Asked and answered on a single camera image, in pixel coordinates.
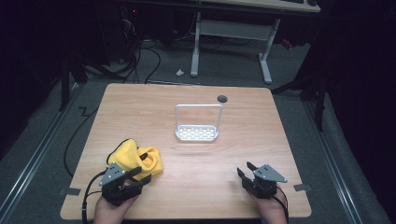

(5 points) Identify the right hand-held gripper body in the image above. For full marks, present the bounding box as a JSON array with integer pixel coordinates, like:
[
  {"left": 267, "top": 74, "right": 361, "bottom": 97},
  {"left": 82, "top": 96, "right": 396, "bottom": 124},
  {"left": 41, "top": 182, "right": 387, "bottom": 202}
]
[{"left": 242, "top": 163, "right": 289, "bottom": 200}]

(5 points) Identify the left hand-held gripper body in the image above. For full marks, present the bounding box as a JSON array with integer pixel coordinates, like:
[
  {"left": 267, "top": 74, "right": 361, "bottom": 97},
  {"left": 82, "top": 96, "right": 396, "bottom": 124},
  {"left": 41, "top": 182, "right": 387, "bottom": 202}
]
[{"left": 98, "top": 161, "right": 145, "bottom": 207}]

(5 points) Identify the yellow and grey cloth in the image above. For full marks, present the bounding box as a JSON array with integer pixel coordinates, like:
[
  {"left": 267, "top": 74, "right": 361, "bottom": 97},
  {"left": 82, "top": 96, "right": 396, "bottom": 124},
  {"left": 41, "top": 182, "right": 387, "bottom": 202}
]
[{"left": 106, "top": 138, "right": 164, "bottom": 182}]

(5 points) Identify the white towel rack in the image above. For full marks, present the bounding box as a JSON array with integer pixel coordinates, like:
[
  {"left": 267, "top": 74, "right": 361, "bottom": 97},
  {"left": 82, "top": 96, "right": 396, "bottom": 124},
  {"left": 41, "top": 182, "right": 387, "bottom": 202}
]
[{"left": 174, "top": 103, "right": 224, "bottom": 143}]

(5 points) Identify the person's left hand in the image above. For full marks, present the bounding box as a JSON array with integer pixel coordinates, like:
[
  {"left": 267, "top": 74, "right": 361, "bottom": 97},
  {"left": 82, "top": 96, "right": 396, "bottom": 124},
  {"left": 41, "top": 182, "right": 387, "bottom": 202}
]
[{"left": 92, "top": 194, "right": 138, "bottom": 224}]

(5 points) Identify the person's right hand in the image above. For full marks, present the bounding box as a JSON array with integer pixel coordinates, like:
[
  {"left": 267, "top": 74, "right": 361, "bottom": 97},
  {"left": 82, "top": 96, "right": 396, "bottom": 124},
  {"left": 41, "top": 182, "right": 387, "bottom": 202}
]
[{"left": 247, "top": 188, "right": 289, "bottom": 224}]

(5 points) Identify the grey tape piece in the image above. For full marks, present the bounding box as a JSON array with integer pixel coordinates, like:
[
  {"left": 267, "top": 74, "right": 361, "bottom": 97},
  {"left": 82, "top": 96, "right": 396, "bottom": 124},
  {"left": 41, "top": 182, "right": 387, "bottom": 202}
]
[
  {"left": 292, "top": 183, "right": 313, "bottom": 192},
  {"left": 58, "top": 187, "right": 81, "bottom": 197}
]

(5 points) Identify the black metal stand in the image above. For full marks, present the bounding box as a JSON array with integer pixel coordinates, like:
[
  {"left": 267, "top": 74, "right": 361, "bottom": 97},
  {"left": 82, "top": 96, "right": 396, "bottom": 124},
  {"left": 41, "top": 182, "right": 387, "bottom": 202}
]
[
  {"left": 58, "top": 52, "right": 90, "bottom": 113},
  {"left": 270, "top": 60, "right": 332, "bottom": 133}
]

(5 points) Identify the white-framed wooden desk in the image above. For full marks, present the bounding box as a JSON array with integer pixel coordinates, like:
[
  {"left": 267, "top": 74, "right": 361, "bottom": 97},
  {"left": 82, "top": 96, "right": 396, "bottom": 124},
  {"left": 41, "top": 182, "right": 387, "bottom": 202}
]
[{"left": 189, "top": 0, "right": 322, "bottom": 85}]

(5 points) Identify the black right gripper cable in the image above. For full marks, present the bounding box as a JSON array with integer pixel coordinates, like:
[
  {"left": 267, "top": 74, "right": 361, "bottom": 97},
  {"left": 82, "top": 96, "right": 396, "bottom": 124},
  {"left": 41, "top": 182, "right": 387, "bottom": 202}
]
[{"left": 273, "top": 185, "right": 290, "bottom": 224}]

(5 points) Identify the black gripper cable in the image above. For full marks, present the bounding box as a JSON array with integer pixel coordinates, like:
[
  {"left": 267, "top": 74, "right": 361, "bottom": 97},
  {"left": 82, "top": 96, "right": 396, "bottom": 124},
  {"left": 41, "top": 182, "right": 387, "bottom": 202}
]
[
  {"left": 81, "top": 169, "right": 108, "bottom": 224},
  {"left": 273, "top": 185, "right": 290, "bottom": 224}
]

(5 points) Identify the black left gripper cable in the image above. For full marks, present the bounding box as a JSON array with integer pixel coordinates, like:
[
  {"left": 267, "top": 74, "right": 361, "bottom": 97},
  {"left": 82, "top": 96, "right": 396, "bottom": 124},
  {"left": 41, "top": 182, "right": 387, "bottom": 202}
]
[{"left": 81, "top": 169, "right": 108, "bottom": 224}]

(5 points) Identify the black floor cable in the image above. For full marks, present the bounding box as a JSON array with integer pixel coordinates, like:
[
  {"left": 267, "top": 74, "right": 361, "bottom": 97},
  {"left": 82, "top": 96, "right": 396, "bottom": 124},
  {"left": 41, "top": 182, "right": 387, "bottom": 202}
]
[{"left": 63, "top": 105, "right": 101, "bottom": 179}]

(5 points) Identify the metal floor rail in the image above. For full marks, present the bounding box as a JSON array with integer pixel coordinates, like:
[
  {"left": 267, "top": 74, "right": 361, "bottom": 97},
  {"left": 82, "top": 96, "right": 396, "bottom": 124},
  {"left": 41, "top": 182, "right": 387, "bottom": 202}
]
[
  {"left": 0, "top": 83, "right": 82, "bottom": 218},
  {"left": 303, "top": 99, "right": 364, "bottom": 224}
]

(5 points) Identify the bundle of black cables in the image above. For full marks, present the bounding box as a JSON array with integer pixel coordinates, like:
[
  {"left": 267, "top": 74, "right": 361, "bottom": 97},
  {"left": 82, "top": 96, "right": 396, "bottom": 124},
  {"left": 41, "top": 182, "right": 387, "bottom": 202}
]
[{"left": 83, "top": 12, "right": 163, "bottom": 85}]

